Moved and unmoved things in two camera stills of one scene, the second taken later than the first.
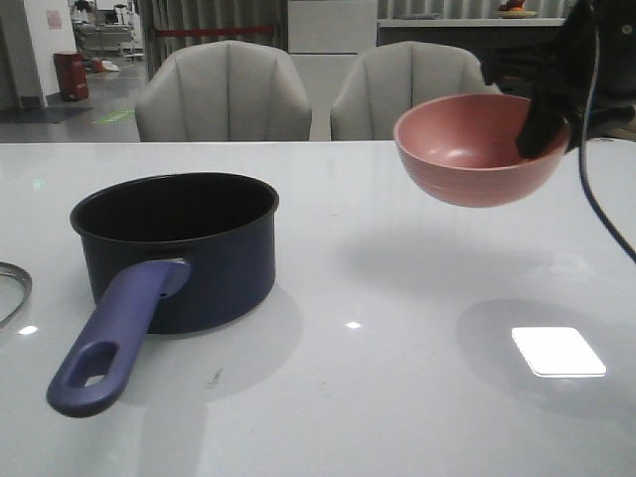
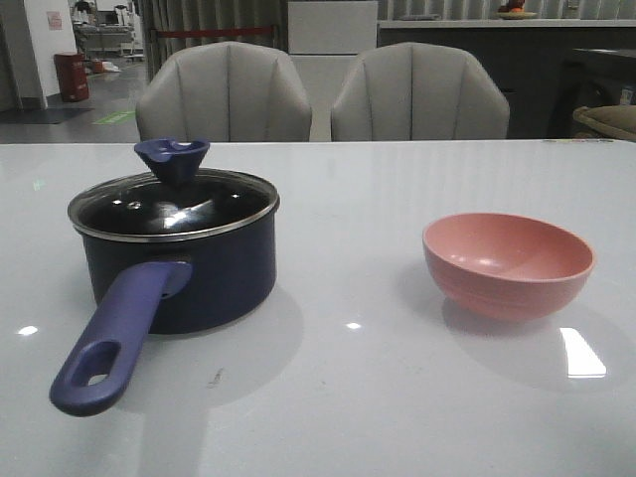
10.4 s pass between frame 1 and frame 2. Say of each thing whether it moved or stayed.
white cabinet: stayed
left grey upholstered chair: stayed
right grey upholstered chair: stayed
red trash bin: stayed
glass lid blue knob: moved
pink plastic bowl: moved
